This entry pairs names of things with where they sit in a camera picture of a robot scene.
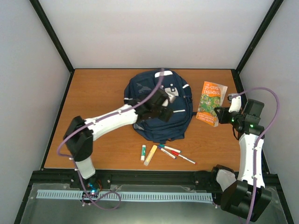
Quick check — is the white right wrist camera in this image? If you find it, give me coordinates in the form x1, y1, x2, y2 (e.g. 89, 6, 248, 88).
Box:
228, 93, 242, 113

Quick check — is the purple-capped white marker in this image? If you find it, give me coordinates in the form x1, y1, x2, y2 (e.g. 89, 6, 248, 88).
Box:
157, 146, 176, 159

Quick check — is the orange treehouse paperback book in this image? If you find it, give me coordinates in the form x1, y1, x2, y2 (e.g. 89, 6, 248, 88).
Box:
196, 81, 228, 127

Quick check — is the green-capped white marker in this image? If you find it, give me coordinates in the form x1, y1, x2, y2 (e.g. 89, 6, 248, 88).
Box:
159, 144, 181, 154

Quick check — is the light blue slotted cable duct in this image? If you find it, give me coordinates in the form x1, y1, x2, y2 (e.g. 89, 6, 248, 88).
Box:
36, 189, 213, 203

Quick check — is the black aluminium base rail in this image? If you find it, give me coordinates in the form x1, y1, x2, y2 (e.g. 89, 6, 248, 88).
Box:
29, 169, 221, 192

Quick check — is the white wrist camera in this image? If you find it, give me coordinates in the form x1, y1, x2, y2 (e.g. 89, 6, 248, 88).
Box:
228, 93, 242, 113
162, 92, 177, 107

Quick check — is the red-capped white pen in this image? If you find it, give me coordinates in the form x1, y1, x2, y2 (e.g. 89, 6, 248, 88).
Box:
177, 154, 197, 165

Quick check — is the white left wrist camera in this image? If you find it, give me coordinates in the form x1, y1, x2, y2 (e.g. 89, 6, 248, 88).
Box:
162, 92, 177, 107

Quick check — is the white green glue stick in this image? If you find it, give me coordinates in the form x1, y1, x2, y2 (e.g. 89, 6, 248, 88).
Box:
140, 145, 146, 161

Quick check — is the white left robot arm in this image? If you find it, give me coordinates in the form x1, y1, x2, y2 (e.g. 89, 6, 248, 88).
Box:
63, 89, 176, 188

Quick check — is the navy blue backpack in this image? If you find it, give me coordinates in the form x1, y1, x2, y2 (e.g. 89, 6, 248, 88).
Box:
124, 70, 193, 144

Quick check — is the red-capped white marker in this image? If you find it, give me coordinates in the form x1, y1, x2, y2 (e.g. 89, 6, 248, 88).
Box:
171, 151, 180, 156

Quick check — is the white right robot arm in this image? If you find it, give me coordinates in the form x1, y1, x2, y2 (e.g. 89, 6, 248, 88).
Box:
212, 96, 271, 222

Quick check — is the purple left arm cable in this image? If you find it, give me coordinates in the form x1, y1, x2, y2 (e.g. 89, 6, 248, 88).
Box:
57, 67, 165, 210

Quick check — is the yellow highlighter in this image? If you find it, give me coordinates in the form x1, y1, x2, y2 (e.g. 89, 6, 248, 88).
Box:
143, 145, 157, 166

